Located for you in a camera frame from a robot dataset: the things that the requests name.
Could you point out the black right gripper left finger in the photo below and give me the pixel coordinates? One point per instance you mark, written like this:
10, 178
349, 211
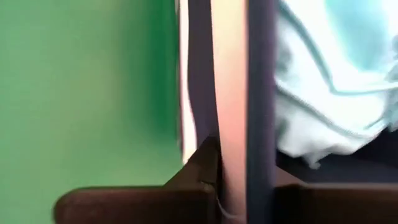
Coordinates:
202, 168

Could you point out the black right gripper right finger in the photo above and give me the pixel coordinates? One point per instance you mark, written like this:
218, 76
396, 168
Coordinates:
287, 179

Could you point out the teal shorts with white lining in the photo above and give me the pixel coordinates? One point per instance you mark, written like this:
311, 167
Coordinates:
326, 93

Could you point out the navy white striped laundry basket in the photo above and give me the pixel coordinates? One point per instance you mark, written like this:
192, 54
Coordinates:
261, 93

